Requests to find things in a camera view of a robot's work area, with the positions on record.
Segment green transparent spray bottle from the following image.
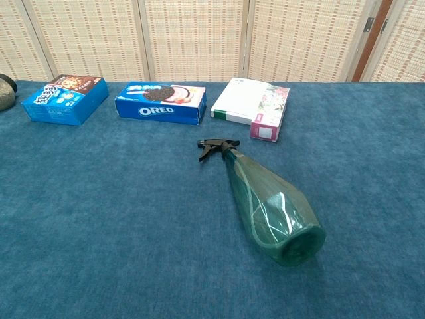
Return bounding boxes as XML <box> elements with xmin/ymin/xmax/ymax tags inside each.
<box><xmin>197</xmin><ymin>138</ymin><xmax>327</xmax><ymax>268</ymax></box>

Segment white box with green stripe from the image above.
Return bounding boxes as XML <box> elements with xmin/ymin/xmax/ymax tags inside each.
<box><xmin>210</xmin><ymin>77</ymin><xmax>270</xmax><ymax>126</ymax></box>

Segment blue Oreo cookie box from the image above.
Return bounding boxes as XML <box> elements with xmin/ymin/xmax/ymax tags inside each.
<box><xmin>114</xmin><ymin>82</ymin><xmax>207</xmax><ymax>126</ymax></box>

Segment pink floral box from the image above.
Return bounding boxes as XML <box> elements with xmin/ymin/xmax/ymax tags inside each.
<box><xmin>250</xmin><ymin>84</ymin><xmax>291</xmax><ymax>144</ymax></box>

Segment blue table cloth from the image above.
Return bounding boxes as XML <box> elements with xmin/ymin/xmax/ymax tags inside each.
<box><xmin>0</xmin><ymin>79</ymin><xmax>425</xmax><ymax>319</ymax></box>

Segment woven folding screen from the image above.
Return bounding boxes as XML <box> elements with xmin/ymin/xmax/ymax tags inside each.
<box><xmin>0</xmin><ymin>0</ymin><xmax>376</xmax><ymax>83</ymax></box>
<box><xmin>360</xmin><ymin>0</ymin><xmax>425</xmax><ymax>83</ymax></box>

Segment blue chocolate chip cookie box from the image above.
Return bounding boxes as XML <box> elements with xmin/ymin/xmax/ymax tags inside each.
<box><xmin>21</xmin><ymin>74</ymin><xmax>110</xmax><ymax>127</ymax></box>

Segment dark round object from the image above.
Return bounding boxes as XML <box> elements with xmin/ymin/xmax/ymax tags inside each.
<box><xmin>0</xmin><ymin>73</ymin><xmax>19</xmax><ymax>112</ymax></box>

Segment brown wooden post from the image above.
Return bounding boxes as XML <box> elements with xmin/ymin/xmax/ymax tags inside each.
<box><xmin>351</xmin><ymin>0</ymin><xmax>394</xmax><ymax>82</ymax></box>

